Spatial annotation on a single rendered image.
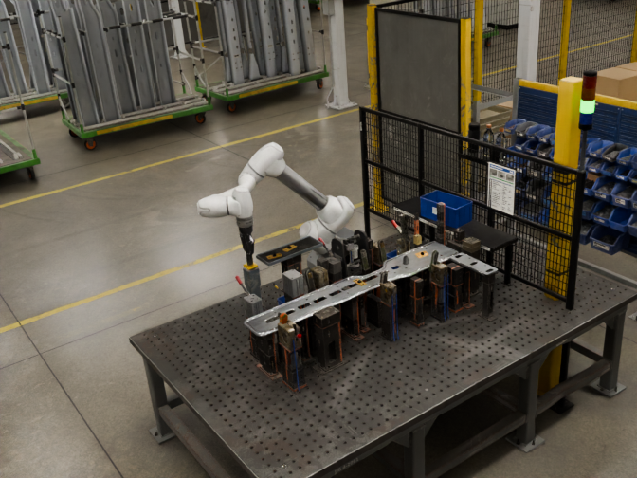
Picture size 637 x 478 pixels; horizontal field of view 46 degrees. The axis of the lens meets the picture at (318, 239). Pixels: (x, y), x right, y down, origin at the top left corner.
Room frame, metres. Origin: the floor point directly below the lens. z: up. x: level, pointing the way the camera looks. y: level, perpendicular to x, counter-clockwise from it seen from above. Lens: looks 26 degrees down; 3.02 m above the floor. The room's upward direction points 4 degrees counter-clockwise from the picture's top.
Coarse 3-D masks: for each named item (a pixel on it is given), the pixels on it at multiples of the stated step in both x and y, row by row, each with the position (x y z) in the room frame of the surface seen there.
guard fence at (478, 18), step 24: (408, 0) 7.15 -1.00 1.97; (480, 0) 7.65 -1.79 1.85; (480, 24) 7.66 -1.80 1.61; (576, 24) 8.56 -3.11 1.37; (600, 24) 8.80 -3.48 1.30; (480, 48) 7.66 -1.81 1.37; (600, 48) 8.82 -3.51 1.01; (480, 72) 7.67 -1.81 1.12; (504, 72) 7.91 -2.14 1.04; (480, 96) 7.67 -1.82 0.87
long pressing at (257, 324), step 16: (400, 256) 3.89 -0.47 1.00; (416, 256) 3.87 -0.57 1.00; (448, 256) 3.85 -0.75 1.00; (400, 272) 3.69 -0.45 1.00; (416, 272) 3.69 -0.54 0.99; (320, 288) 3.57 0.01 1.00; (336, 288) 3.57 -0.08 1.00; (352, 288) 3.55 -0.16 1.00; (368, 288) 3.54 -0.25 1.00; (288, 304) 3.43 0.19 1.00; (320, 304) 3.41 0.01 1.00; (336, 304) 3.41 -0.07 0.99; (256, 320) 3.30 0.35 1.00
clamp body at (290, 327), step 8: (288, 320) 3.18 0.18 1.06; (280, 328) 3.14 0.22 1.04; (288, 328) 3.10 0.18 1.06; (296, 328) 3.13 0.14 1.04; (280, 336) 3.14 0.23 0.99; (288, 336) 3.08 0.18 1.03; (280, 344) 3.15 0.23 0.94; (288, 344) 3.08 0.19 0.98; (296, 344) 3.09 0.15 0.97; (288, 352) 3.09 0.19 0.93; (296, 352) 3.10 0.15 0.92; (288, 360) 3.11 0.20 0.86; (296, 360) 3.10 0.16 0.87; (288, 368) 3.11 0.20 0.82; (296, 368) 3.08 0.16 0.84; (288, 376) 3.11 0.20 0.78; (296, 376) 3.09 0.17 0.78; (288, 384) 3.11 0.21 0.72; (296, 384) 3.08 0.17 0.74; (304, 384) 3.11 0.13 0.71
